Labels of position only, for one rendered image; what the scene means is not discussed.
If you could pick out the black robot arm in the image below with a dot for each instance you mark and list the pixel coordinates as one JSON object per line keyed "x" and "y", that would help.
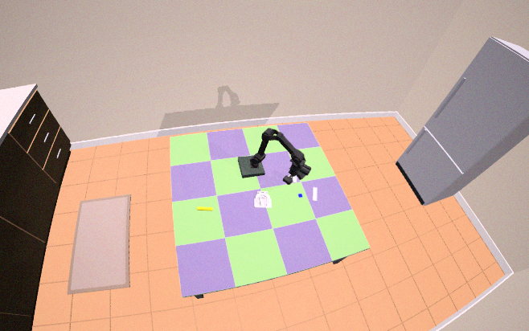
{"x": 297, "y": 156}

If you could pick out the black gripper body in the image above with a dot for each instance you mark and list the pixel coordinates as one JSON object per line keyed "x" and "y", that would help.
{"x": 289, "y": 179}

